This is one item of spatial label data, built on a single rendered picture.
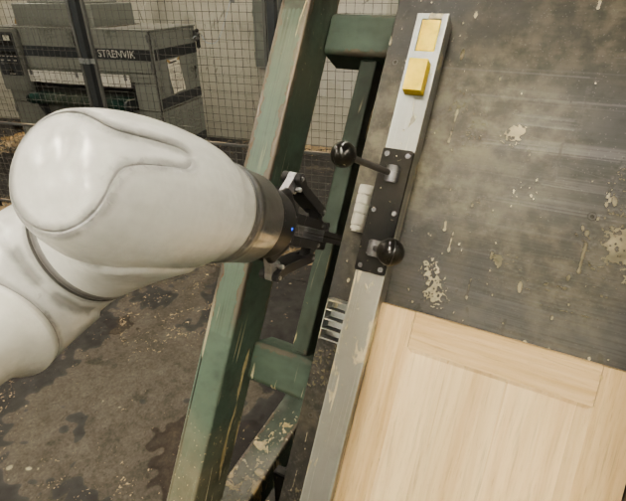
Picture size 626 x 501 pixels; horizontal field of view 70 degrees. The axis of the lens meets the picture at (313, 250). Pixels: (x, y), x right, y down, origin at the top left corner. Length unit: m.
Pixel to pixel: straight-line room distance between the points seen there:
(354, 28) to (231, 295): 0.54
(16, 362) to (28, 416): 2.26
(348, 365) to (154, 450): 1.61
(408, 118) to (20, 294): 0.58
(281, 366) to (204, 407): 0.16
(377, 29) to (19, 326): 0.75
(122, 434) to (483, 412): 1.87
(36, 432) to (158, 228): 2.29
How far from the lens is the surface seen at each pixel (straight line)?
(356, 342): 0.74
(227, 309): 0.83
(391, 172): 0.71
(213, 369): 0.86
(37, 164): 0.29
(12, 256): 0.38
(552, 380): 0.74
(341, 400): 0.77
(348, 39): 0.93
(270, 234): 0.40
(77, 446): 2.40
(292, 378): 0.88
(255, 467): 1.16
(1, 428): 2.65
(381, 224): 0.72
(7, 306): 0.37
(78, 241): 0.28
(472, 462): 0.77
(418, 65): 0.76
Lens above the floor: 1.75
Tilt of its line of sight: 30 degrees down
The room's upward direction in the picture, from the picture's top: straight up
